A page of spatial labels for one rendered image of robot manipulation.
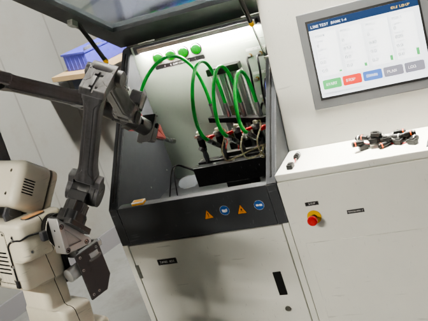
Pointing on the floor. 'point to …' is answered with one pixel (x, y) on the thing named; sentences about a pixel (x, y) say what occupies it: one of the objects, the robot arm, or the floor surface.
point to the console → (351, 190)
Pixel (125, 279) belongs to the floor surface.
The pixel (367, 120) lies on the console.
